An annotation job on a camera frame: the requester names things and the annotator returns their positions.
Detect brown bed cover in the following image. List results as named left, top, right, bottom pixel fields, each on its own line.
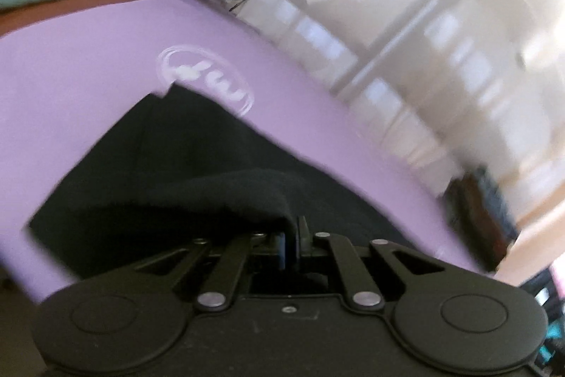
left=0, top=0, right=138, bottom=36

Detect purple bed sheet with logo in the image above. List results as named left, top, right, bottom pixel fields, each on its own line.
left=1, top=0, right=479, bottom=301

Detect black pants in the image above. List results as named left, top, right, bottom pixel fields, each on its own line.
left=29, top=86, right=406, bottom=278

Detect cream sheer curtain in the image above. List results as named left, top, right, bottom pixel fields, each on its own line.
left=238, top=0, right=564, bottom=227

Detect black side cabinet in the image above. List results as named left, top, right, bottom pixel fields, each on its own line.
left=441, top=165, right=520, bottom=273

